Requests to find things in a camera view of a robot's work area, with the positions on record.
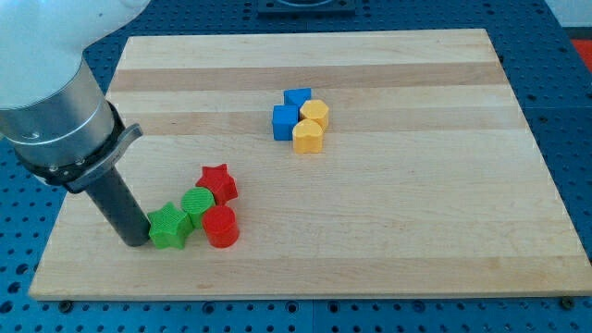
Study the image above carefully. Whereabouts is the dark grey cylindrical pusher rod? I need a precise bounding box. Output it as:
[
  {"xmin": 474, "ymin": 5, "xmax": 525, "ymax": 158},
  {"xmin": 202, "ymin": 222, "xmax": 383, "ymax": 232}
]
[{"xmin": 86, "ymin": 167, "xmax": 150, "ymax": 247}]

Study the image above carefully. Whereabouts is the black clamp bracket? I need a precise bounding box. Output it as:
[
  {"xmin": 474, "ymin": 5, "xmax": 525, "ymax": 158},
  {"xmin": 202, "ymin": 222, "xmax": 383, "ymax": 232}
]
[{"xmin": 14, "ymin": 102, "xmax": 142, "ymax": 193}]

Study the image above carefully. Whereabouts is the green cylinder block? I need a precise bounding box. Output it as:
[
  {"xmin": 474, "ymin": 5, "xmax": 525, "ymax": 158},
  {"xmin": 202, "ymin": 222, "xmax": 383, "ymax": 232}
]
[{"xmin": 181, "ymin": 187, "xmax": 216, "ymax": 228}]

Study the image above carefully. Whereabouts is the light wooden board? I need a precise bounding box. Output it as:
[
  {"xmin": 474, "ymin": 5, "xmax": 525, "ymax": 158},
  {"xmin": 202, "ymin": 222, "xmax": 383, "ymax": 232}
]
[{"xmin": 30, "ymin": 29, "xmax": 591, "ymax": 301}]

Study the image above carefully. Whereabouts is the yellow hexagon block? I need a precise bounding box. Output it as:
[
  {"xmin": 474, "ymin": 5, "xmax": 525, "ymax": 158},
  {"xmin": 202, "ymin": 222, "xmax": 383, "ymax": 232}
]
[{"xmin": 300, "ymin": 99, "xmax": 329, "ymax": 130}]

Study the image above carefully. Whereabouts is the red cylinder block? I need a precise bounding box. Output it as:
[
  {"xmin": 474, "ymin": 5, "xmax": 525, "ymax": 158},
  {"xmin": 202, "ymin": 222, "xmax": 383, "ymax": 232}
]
[{"xmin": 202, "ymin": 205, "xmax": 240, "ymax": 248}]

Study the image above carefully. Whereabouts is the yellow heart block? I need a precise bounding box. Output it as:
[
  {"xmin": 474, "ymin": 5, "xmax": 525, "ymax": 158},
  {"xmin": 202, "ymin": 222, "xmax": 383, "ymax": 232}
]
[{"xmin": 292, "ymin": 119, "xmax": 324, "ymax": 154}]

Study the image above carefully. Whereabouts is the red star block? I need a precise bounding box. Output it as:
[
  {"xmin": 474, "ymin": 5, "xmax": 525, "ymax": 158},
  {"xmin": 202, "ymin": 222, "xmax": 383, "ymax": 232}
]
[{"xmin": 195, "ymin": 164, "xmax": 239, "ymax": 205}]

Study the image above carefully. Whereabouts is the green star block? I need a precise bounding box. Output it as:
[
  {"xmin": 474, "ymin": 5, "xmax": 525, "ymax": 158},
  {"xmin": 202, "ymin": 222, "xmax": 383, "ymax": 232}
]
[{"xmin": 147, "ymin": 202, "xmax": 193, "ymax": 250}]

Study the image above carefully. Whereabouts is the blue cube block front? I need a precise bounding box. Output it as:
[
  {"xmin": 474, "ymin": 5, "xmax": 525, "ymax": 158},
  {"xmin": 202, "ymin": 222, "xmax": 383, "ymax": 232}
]
[{"xmin": 272, "ymin": 105, "xmax": 299, "ymax": 141}]

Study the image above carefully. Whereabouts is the blue cube block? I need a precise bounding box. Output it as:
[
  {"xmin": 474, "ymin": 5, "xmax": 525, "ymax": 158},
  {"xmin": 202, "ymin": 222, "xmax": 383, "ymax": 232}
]
[
  {"xmin": 283, "ymin": 87, "xmax": 312, "ymax": 108},
  {"xmin": 272, "ymin": 105, "xmax": 299, "ymax": 141}
]

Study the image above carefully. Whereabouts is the blue cube block rear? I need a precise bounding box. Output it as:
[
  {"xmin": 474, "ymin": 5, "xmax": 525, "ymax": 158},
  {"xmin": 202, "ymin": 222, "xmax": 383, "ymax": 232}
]
[{"xmin": 283, "ymin": 87, "xmax": 312, "ymax": 108}]

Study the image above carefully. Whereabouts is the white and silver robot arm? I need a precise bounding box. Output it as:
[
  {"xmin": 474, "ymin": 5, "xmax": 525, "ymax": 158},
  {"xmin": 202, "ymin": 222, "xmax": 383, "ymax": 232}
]
[{"xmin": 1, "ymin": 0, "xmax": 149, "ymax": 167}]

